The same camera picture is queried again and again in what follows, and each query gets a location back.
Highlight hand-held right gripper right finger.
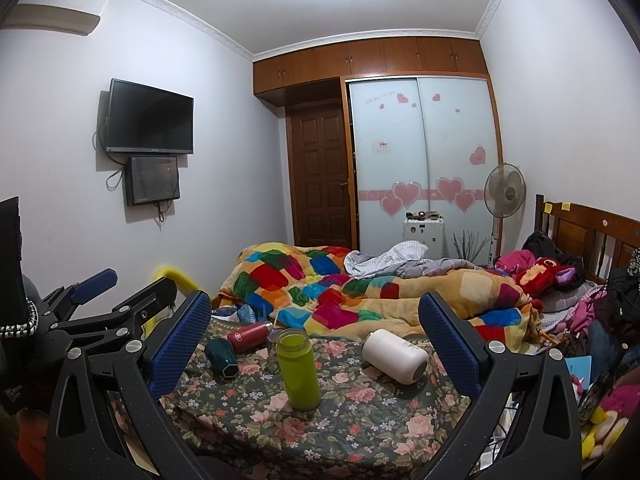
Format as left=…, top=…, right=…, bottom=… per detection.
left=417, top=291, right=584, bottom=480

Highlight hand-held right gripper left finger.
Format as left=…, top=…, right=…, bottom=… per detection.
left=45, top=289, right=221, bottom=480

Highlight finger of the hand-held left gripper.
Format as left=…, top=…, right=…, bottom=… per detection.
left=31, top=268, right=119, bottom=332
left=50, top=276, right=179, bottom=357

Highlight white bottle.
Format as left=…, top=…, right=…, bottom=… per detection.
left=362, top=329, right=430, bottom=386

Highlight dark green cup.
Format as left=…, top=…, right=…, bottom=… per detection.
left=204, top=337, right=245, bottom=383

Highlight yellow plastic object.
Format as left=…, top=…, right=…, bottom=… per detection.
left=141, top=265, right=200, bottom=337

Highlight red bottle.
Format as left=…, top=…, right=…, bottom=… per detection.
left=227, top=322, right=273, bottom=352

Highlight blue white cloth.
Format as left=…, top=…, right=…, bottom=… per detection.
left=214, top=303, right=272, bottom=325

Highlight clear glass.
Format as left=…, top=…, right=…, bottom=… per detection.
left=266, top=329, right=290, bottom=367

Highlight grey striped sheet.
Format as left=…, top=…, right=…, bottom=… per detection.
left=343, top=240, right=482, bottom=279

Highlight dry branch bundle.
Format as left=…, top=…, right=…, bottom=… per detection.
left=451, top=229, right=492, bottom=264

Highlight pink garment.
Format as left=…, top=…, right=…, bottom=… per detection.
left=494, top=249, right=537, bottom=275

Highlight small white cabinet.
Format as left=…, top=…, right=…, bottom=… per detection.
left=403, top=218, right=446, bottom=262

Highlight red plush toy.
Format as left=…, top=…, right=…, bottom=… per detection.
left=509, top=256, right=585, bottom=297

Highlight green bottle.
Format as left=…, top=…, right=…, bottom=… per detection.
left=275, top=328, right=322, bottom=412

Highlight small black monitor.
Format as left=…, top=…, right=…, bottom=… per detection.
left=124, top=155, right=181, bottom=207

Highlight floral tablecloth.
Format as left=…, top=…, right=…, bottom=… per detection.
left=107, top=316, right=513, bottom=480

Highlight blue paper sheet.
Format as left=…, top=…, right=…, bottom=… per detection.
left=566, top=354, right=594, bottom=382

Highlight black bag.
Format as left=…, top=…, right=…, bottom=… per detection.
left=522, top=231, right=562, bottom=262

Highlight colourful patchwork blanket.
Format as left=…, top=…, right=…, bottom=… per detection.
left=216, top=242, right=547, bottom=347

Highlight pink clothes pile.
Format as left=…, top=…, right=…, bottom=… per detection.
left=569, top=282, right=610, bottom=338

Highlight standing fan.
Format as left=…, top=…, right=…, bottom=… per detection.
left=483, top=162, right=527, bottom=262

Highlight yellow white plush toy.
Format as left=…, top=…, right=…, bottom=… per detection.
left=579, top=399, right=628, bottom=462

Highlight black garment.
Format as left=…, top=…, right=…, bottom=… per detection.
left=604, top=266, right=640, bottom=343

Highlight wooden headboard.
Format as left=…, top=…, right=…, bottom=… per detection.
left=534, top=193, right=640, bottom=287

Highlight heart print sliding wardrobe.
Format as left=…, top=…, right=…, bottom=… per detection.
left=342, top=75, right=504, bottom=263

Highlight brown wooden door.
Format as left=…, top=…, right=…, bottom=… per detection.
left=287, top=102, right=358, bottom=249

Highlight wooden overhead cabinets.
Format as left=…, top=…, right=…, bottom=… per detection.
left=252, top=36, right=489, bottom=107

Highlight black white braided cable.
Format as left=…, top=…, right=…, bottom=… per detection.
left=0, top=299, right=40, bottom=342

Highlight television cable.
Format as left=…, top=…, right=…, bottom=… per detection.
left=92, top=119, right=127, bottom=193

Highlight wall television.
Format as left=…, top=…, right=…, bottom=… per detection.
left=106, top=78, right=195, bottom=155

